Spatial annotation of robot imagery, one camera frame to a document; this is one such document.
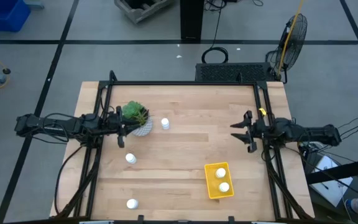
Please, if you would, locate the black upright column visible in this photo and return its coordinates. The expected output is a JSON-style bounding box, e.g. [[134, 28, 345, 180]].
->
[[180, 0, 205, 40]]

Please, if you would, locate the yellow hanging cable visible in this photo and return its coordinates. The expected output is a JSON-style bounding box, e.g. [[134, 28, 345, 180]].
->
[[277, 0, 306, 78]]

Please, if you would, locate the coiled black cable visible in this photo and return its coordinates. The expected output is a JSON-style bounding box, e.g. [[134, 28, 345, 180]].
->
[[201, 0, 229, 65]]

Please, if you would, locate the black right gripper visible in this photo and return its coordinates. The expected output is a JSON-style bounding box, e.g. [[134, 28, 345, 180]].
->
[[230, 109, 269, 154]]

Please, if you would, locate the grey wooden crate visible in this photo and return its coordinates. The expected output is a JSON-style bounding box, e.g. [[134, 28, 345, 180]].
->
[[114, 0, 173, 24]]

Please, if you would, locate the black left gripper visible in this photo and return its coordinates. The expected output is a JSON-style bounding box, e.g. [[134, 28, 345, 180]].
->
[[106, 105, 142, 149]]

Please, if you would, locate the yellow plastic basket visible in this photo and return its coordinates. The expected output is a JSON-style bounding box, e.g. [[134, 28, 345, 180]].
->
[[204, 161, 235, 200]]

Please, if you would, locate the blue plastic bin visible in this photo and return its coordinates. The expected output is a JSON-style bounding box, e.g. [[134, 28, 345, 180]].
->
[[0, 0, 32, 32]]

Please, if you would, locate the artificial plant in patterned pot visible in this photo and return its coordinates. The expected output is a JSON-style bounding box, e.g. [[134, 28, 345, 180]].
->
[[121, 100, 154, 138]]

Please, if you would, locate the black floor fan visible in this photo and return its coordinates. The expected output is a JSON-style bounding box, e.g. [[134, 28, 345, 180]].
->
[[265, 12, 308, 84]]

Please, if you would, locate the black diagonal bar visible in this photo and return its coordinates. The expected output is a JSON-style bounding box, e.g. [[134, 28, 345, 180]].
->
[[305, 156, 358, 185]]

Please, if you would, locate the white paper sheet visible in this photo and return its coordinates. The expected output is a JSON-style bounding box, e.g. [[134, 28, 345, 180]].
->
[[309, 154, 354, 208]]

